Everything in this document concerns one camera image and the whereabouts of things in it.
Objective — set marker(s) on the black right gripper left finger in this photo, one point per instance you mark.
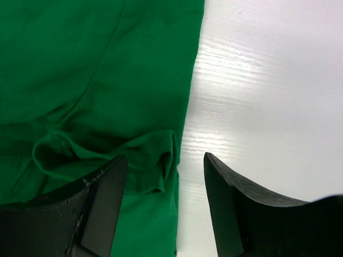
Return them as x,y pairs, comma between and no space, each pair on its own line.
77,219

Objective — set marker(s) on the green t-shirt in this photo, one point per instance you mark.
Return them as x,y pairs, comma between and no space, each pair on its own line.
85,81

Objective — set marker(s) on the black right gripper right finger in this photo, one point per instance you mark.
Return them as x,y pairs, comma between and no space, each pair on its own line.
251,220

